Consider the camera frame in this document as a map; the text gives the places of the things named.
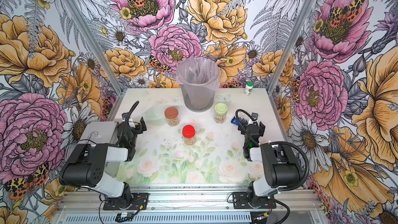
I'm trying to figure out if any green lid peanut jar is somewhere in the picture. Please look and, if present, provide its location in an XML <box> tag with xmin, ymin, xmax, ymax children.
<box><xmin>214</xmin><ymin>103</ymin><xmax>228</xmax><ymax>123</ymax></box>

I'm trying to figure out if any mesh bin with pink bag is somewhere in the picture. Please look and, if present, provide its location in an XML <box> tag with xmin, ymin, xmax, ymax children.
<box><xmin>176</xmin><ymin>58</ymin><xmax>221</xmax><ymax>112</ymax></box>

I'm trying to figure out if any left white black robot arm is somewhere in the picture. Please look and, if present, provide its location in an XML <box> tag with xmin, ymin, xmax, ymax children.
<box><xmin>60</xmin><ymin>119</ymin><xmax>147</xmax><ymax>210</ymax></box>

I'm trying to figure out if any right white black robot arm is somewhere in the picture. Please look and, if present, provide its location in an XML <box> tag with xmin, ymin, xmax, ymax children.
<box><xmin>232</xmin><ymin>123</ymin><xmax>309</xmax><ymax>209</ymax></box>

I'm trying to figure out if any clear plastic lid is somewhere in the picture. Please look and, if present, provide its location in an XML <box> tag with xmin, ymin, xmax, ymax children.
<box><xmin>142</xmin><ymin>106</ymin><xmax>166</xmax><ymax>126</ymax></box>

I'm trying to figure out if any blue gauze bandage packet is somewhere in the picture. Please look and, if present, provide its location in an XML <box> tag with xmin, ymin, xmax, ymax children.
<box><xmin>231</xmin><ymin>117</ymin><xmax>248</xmax><ymax>126</ymax></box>

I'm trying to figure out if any brown lid peanut jar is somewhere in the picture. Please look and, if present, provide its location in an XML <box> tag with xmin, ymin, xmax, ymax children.
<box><xmin>164</xmin><ymin>106</ymin><xmax>180</xmax><ymax>127</ymax></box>

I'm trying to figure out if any white bottle green cap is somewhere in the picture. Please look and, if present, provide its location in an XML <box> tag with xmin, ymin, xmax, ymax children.
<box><xmin>244</xmin><ymin>82</ymin><xmax>254</xmax><ymax>95</ymax></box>

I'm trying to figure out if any red lid peanut jar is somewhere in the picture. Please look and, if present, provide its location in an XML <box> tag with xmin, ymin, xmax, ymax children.
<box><xmin>182</xmin><ymin>125</ymin><xmax>196</xmax><ymax>145</ymax></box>

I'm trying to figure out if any right black corrugated cable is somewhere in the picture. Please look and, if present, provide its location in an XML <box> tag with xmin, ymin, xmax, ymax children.
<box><xmin>235</xmin><ymin>109</ymin><xmax>311</xmax><ymax>192</ymax></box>

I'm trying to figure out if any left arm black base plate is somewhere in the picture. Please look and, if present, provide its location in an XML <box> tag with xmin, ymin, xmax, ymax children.
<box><xmin>103</xmin><ymin>192</ymin><xmax>149</xmax><ymax>211</ymax></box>

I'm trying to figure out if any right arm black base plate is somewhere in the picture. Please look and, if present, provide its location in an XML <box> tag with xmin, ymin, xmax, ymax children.
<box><xmin>232</xmin><ymin>192</ymin><xmax>276</xmax><ymax>209</ymax></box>

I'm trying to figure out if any aluminium rail frame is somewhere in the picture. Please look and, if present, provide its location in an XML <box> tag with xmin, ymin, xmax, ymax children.
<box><xmin>54</xmin><ymin>184</ymin><xmax>328</xmax><ymax>224</ymax></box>

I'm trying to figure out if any right aluminium corner post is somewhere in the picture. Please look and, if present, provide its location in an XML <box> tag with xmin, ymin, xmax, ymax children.
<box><xmin>267</xmin><ymin>0</ymin><xmax>316</xmax><ymax>95</ymax></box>

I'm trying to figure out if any aluminium corner post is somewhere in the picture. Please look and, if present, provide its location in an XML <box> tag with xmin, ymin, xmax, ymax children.
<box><xmin>267</xmin><ymin>0</ymin><xmax>316</xmax><ymax>95</ymax></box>
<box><xmin>62</xmin><ymin>0</ymin><xmax>124</xmax><ymax>96</ymax></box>

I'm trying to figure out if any left aluminium corner post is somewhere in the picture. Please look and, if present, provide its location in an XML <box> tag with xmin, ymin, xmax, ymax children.
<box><xmin>62</xmin><ymin>0</ymin><xmax>124</xmax><ymax>96</ymax></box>

